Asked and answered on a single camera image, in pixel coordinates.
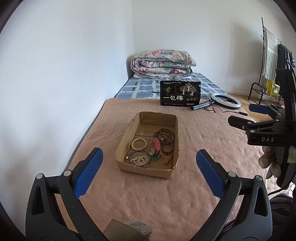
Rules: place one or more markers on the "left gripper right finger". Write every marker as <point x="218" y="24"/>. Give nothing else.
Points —
<point x="243" y="211"/>

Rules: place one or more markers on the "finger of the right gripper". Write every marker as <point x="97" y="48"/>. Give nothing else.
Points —
<point x="274" y="111"/>
<point x="271" y="133"/>

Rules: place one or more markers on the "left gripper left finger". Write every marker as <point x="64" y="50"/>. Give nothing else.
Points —
<point x="54" y="210"/>

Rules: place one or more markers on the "dark blue bangle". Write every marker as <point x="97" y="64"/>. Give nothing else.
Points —
<point x="139" y="158"/>

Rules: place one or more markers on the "red strap wristwatch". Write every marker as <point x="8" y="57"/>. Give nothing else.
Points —
<point x="154" y="146"/>

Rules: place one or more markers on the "gloved right hand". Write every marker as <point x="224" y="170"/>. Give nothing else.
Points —
<point x="268" y="160"/>

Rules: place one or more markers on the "gloved left hand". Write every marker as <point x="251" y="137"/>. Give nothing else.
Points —
<point x="140" y="227"/>

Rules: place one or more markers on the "yellow green carton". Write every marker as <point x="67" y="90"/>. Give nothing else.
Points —
<point x="272" y="89"/>

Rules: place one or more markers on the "dark hanging clothes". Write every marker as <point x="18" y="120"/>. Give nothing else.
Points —
<point x="284" y="57"/>

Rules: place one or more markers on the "striped hanging garment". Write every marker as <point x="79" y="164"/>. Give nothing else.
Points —
<point x="270" y="55"/>

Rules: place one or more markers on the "black metal clothes rack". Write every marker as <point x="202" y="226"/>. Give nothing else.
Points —
<point x="258" y="90"/>

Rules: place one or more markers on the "pink fleece blanket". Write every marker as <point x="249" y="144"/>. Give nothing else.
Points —
<point x="171" y="196"/>

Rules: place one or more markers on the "black snack bag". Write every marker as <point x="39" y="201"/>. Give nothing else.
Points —
<point x="180" y="93"/>

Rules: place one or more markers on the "cardboard box tray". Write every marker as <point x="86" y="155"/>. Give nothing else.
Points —
<point x="142" y="127"/>

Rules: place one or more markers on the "floral folded quilt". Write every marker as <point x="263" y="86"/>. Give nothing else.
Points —
<point x="163" y="63"/>

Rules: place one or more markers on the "white ring light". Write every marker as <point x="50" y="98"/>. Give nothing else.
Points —
<point x="226" y="101"/>

